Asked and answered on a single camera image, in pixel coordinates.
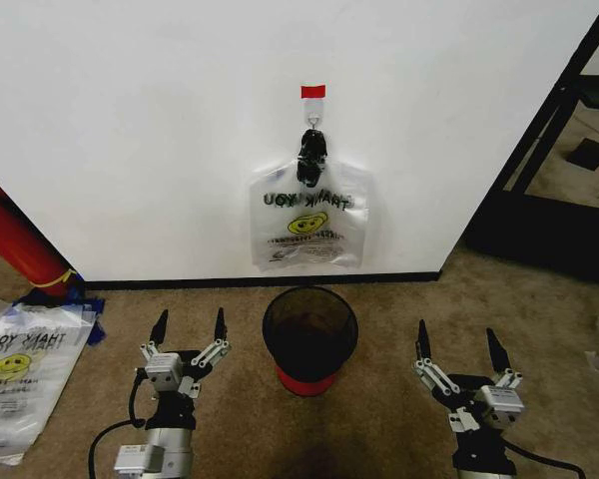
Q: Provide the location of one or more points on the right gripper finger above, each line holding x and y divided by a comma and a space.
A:
499, 354
431, 371

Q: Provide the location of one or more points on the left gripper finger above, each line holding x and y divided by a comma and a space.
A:
156, 335
214, 344

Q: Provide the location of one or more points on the clear thank you garbage bag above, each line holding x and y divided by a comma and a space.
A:
309, 234

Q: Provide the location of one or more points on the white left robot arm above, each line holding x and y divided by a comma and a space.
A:
155, 451

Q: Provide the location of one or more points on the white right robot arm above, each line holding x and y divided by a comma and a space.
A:
484, 473

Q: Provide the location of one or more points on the black mesh trash bin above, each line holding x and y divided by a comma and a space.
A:
309, 339

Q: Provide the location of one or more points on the black baseboard strip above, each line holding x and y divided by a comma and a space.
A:
259, 280

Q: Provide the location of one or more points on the stack of clear plastic bags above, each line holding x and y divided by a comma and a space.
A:
20, 369

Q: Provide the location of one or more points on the red fire extinguisher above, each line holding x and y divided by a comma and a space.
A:
20, 239

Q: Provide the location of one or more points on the black square block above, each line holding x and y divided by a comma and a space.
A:
589, 153

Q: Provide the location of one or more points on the red tape strip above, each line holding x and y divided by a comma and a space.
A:
313, 91

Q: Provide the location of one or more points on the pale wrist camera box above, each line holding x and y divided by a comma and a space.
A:
501, 401
163, 373

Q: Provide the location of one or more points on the clear wall hook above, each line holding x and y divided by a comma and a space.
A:
313, 112

